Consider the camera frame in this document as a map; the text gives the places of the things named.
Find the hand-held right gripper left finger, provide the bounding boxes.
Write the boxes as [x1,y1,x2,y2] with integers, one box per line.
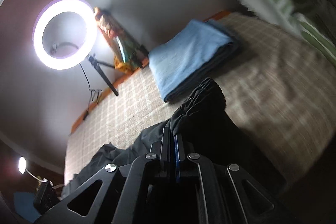
[34,127,173,224]

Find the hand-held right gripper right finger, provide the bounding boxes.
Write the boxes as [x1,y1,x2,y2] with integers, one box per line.
[173,133,298,224]

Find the dark grey pants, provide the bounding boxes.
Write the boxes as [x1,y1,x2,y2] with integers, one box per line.
[62,77,288,205]

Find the small white gooseneck lamp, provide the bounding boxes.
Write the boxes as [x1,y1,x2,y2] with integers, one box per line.
[17,156,50,184]

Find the blue folded blanket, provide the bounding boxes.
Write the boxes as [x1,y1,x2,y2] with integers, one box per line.
[148,19,240,103]

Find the black tripod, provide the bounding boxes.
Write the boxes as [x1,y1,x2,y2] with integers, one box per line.
[88,55,119,97]

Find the beige checked bed cover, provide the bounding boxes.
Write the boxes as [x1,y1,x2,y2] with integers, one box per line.
[64,11,336,189]

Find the black ring light cable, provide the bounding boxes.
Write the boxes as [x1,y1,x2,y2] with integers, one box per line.
[79,63,103,120]

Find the colourful wall poster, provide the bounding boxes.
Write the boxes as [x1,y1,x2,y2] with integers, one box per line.
[94,7,149,74]

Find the white ring light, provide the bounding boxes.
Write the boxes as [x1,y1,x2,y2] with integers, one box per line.
[33,0,98,70]

